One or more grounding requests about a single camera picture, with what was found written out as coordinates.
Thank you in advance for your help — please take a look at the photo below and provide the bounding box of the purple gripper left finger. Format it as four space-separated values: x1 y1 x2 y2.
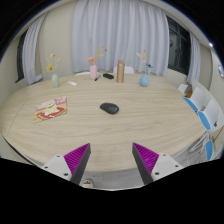
41 142 92 186

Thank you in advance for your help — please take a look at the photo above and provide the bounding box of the white blue chair far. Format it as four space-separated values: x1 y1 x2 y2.
184 87 206 112

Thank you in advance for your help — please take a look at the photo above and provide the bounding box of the white blue chair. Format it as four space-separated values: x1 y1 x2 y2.
184 87 206 112
198 99 219 131

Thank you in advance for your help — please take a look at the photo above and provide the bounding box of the colourful picture book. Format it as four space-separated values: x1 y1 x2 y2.
33 96 67 123

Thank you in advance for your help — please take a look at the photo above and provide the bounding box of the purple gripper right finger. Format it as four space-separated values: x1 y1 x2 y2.
131 142 184 186

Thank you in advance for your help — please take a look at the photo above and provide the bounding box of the white chair far right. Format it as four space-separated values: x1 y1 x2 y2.
178 84 188 94

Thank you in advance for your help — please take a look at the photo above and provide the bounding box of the black computer mouse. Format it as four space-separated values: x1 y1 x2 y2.
100 103 119 115

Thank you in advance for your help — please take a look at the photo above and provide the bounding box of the white right curtain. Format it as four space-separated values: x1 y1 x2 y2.
187 34 201 84

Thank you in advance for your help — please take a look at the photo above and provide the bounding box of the white left curtain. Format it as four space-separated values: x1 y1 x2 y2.
22 14 46 85

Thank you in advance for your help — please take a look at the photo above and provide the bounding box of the blue vase with flowers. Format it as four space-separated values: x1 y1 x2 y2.
137 51 152 87

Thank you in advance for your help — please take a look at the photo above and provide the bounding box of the blue chair lower right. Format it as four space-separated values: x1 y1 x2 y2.
205 126 224 161

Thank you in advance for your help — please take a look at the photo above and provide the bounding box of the small white card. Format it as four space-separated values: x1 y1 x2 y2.
67 81 77 86

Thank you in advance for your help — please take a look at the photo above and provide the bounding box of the green vase with flowers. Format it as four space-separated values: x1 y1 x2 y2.
46 53 60 88

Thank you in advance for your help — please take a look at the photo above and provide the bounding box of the pink vase with flowers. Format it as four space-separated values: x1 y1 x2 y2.
87 46 104 80

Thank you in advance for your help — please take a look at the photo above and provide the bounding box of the black remote control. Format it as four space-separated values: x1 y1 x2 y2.
103 73 114 79

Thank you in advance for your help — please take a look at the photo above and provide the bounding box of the white centre curtain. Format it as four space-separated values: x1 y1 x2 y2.
72 0 169 75

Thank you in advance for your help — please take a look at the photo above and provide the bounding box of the white blue chair near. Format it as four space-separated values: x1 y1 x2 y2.
198 99 219 131

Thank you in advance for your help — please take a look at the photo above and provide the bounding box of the white curtain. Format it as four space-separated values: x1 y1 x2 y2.
72 0 169 75
22 14 46 85
187 34 201 84

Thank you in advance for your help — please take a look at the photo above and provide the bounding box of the copper metal bottle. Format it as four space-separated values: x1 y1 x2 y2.
117 60 125 83

